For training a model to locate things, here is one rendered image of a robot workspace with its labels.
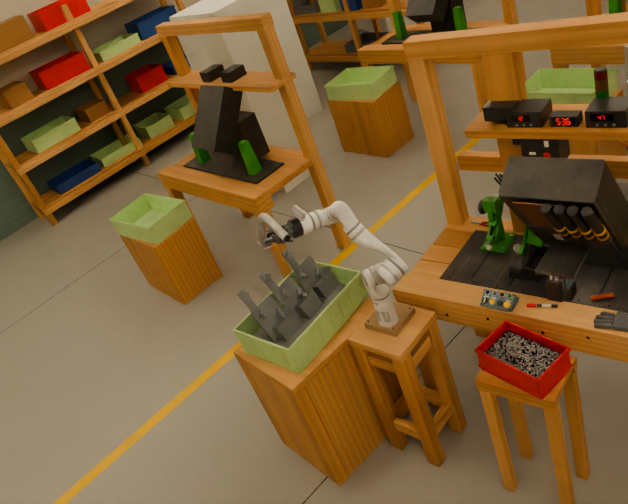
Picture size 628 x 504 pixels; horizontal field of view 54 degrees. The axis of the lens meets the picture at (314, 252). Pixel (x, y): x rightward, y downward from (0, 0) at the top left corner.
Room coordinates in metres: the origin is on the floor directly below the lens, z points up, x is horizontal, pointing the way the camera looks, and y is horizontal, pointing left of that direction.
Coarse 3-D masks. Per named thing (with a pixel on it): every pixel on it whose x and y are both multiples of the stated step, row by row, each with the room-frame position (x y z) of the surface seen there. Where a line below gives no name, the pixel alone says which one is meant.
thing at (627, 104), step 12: (624, 96) 2.20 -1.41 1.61; (516, 108) 2.46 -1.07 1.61; (528, 108) 2.42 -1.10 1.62; (540, 108) 2.38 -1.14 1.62; (588, 108) 2.22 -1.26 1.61; (600, 108) 2.18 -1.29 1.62; (612, 108) 2.15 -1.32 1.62; (624, 108) 2.11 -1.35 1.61; (516, 120) 2.43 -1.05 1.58; (528, 120) 2.39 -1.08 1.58; (540, 120) 2.35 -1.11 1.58; (588, 120) 2.20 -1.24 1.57; (600, 120) 2.16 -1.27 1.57; (612, 120) 2.13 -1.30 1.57; (624, 120) 2.09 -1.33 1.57
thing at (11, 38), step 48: (0, 48) 7.85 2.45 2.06; (96, 48) 8.76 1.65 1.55; (144, 48) 8.56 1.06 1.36; (0, 96) 7.82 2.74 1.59; (48, 96) 7.82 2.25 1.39; (96, 96) 8.59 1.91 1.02; (144, 96) 8.46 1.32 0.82; (0, 144) 7.46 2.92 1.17; (48, 144) 7.75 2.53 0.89; (144, 144) 8.32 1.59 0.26; (48, 192) 7.95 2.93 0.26
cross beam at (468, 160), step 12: (468, 156) 2.84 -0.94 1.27; (480, 156) 2.78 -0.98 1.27; (492, 156) 2.74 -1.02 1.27; (576, 156) 2.44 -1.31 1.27; (588, 156) 2.41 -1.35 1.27; (600, 156) 2.37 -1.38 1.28; (612, 156) 2.33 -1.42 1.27; (624, 156) 2.30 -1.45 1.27; (468, 168) 2.85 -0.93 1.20; (480, 168) 2.79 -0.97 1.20; (492, 168) 2.74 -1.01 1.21; (612, 168) 2.30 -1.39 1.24; (624, 168) 2.26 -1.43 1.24
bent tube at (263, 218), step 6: (258, 216) 1.98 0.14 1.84; (264, 216) 1.94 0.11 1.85; (270, 216) 1.93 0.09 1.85; (258, 222) 1.99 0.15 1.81; (264, 222) 1.99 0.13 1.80; (270, 222) 1.89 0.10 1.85; (276, 222) 1.89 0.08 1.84; (258, 228) 2.00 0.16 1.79; (264, 228) 2.00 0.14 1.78; (276, 228) 1.85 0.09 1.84; (282, 228) 1.84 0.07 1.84; (258, 234) 2.01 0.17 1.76; (264, 234) 2.00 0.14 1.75; (282, 234) 1.80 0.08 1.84; (288, 234) 1.80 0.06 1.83; (288, 240) 1.80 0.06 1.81; (264, 246) 1.99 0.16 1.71; (270, 246) 1.99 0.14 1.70
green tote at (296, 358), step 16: (336, 272) 2.81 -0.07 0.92; (352, 272) 2.71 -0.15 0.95; (352, 288) 2.62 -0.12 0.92; (336, 304) 2.53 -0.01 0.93; (352, 304) 2.59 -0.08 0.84; (320, 320) 2.45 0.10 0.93; (336, 320) 2.51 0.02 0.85; (240, 336) 2.58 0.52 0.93; (304, 336) 2.37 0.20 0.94; (320, 336) 2.43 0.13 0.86; (256, 352) 2.53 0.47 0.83; (272, 352) 2.41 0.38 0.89; (288, 352) 2.30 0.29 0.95; (304, 352) 2.35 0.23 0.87; (288, 368) 2.35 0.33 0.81; (304, 368) 2.32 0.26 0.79
